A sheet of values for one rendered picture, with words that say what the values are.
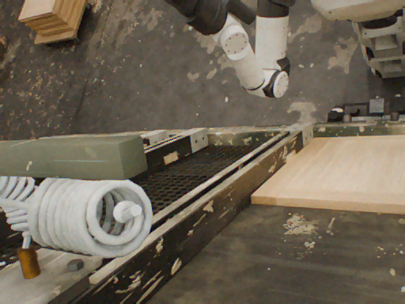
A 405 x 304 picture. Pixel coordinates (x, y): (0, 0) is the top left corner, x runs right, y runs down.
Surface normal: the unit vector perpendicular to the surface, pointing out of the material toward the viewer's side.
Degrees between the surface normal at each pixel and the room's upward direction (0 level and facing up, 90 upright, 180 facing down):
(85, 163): 34
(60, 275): 56
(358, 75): 0
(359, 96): 0
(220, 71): 0
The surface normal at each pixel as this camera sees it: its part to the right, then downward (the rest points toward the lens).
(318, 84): -0.48, -0.33
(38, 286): -0.14, -0.97
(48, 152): -0.49, 0.26
